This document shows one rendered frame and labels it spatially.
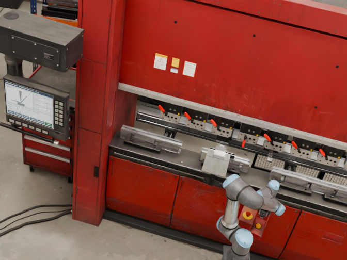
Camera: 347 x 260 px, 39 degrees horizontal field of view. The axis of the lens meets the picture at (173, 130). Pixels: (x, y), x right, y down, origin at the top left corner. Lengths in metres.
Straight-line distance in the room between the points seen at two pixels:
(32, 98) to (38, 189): 1.65
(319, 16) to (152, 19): 1.07
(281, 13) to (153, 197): 1.85
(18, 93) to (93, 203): 1.35
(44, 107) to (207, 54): 1.13
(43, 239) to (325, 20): 2.81
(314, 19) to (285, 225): 1.69
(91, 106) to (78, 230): 1.28
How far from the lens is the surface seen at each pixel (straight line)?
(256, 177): 3.84
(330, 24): 3.14
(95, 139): 3.72
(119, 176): 4.03
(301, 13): 3.12
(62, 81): 4.35
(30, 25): 3.12
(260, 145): 3.99
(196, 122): 3.61
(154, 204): 4.12
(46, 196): 4.65
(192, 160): 3.83
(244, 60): 3.29
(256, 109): 3.47
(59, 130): 3.26
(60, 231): 4.37
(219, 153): 3.75
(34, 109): 3.26
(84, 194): 4.16
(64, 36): 3.00
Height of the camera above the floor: 3.36
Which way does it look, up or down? 37 degrees down
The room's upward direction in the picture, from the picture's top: 11 degrees clockwise
